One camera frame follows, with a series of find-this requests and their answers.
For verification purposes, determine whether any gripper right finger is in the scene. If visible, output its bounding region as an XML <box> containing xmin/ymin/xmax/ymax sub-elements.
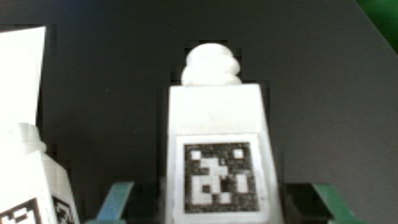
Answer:
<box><xmin>285</xmin><ymin>182</ymin><xmax>371</xmax><ymax>224</ymax></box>

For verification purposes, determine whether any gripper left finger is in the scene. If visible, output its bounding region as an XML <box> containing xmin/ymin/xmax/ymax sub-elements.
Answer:
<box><xmin>85</xmin><ymin>182</ymin><xmax>134</xmax><ymax>224</ymax></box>

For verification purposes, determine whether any white leg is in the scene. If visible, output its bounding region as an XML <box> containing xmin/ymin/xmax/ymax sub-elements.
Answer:
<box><xmin>165</xmin><ymin>43</ymin><xmax>284</xmax><ymax>224</ymax></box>
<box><xmin>0</xmin><ymin>123</ymin><xmax>79</xmax><ymax>224</ymax></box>

